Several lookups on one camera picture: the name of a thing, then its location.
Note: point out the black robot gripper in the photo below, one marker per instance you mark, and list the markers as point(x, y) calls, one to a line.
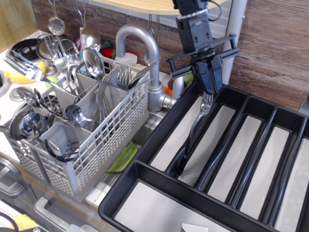
point(200, 49)

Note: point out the silver metal fork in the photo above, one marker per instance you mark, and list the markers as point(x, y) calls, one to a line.
point(205, 108)

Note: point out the black cutlery tray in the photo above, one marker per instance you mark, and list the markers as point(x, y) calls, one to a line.
point(248, 171)

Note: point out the thin silver fork center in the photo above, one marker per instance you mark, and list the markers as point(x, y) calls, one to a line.
point(100, 96)

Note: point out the tall silver fork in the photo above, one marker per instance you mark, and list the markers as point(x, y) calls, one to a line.
point(59, 57)

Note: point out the grey plastic cutlery basket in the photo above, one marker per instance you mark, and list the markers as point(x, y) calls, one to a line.
point(99, 145)

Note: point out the large silver fork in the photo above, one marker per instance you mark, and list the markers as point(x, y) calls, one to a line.
point(29, 70)

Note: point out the green toy can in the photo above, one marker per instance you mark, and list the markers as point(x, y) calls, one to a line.
point(188, 78)

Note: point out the silver toy faucet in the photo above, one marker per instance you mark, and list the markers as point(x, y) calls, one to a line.
point(157, 99)

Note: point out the white metal pole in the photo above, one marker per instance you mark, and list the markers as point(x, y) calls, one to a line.
point(236, 17)

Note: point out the white red toy food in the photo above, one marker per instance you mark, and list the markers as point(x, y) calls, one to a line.
point(129, 59)

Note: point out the round wooden shelf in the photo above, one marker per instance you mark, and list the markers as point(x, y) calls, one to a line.
point(154, 7)

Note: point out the silver forks cluster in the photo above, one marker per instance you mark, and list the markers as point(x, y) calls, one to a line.
point(124, 74)

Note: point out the silver spoon upright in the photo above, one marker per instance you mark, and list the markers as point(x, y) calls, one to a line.
point(93, 64)

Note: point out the green toy leaf vegetable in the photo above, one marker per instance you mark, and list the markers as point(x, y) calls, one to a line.
point(123, 160)

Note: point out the silver spoon middle compartment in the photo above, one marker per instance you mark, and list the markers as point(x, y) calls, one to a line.
point(73, 112)

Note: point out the silver spoon compartment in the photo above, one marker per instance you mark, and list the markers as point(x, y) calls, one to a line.
point(73, 112)
point(67, 155)

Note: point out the hanging slotted skimmer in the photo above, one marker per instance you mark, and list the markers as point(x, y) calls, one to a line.
point(55, 24)

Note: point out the silver metal pot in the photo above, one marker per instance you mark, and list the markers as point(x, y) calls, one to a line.
point(43, 53)

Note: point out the silver spoon front compartment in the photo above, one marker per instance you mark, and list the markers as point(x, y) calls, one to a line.
point(67, 155)

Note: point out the silver spoon left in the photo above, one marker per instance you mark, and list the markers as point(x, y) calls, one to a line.
point(29, 97)

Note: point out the black stove burner coil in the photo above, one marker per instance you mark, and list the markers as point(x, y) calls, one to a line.
point(26, 48)

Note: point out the yellow toy banana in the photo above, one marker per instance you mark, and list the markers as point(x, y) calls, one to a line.
point(21, 79)

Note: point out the large silver serving spoon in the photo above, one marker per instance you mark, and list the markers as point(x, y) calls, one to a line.
point(27, 126)

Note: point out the hanging wire utensil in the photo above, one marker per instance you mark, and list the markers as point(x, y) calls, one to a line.
point(154, 25)

